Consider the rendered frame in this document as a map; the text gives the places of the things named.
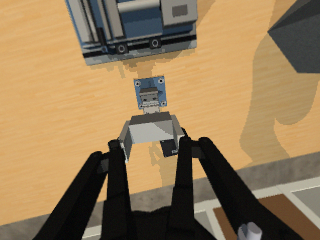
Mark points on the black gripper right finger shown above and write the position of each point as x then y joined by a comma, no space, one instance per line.
249,219

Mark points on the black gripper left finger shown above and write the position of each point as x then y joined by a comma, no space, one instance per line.
71,215

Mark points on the grey flat bar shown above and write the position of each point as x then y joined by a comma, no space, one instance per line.
105,20
91,19

